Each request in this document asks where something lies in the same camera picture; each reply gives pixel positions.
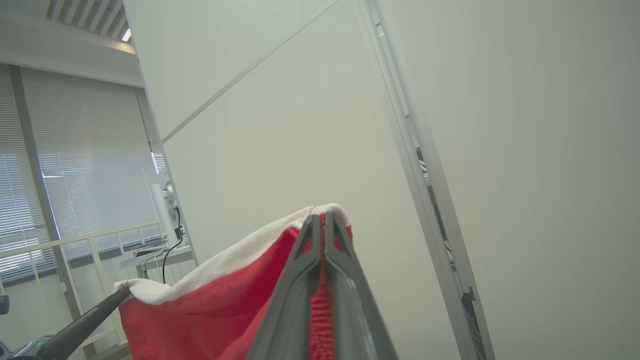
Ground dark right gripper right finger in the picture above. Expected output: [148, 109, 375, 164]
[324, 212, 398, 360]

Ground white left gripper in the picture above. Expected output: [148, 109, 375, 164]
[0, 287, 132, 360]

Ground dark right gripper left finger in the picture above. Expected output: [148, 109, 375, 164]
[247, 214, 326, 360]

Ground red shorts with white trim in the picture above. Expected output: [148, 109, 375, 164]
[114, 202, 353, 360]

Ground white metal railing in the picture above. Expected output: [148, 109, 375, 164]
[0, 220, 166, 351]

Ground grey desk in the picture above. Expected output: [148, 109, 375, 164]
[120, 244, 196, 278]

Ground white window blind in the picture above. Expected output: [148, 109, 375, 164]
[0, 62, 56, 281]
[20, 67, 166, 256]

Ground white standing device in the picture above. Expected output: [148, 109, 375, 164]
[151, 172, 181, 246]

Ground black desk cables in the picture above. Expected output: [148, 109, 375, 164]
[144, 207, 183, 285]

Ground grey partition post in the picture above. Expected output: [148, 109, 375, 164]
[350, 0, 496, 360]

